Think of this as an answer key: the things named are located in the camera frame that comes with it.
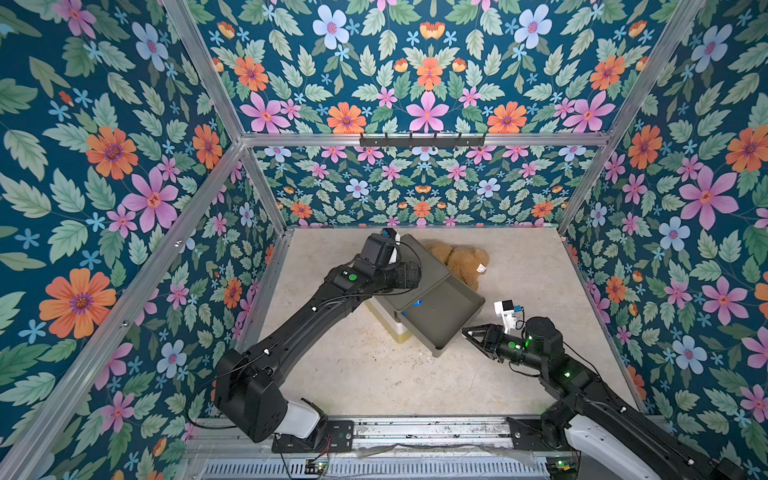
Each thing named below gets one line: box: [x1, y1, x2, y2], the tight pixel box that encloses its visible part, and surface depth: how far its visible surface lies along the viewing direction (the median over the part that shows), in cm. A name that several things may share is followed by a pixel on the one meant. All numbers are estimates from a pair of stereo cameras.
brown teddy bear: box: [419, 238, 490, 293], surface depth 98 cm
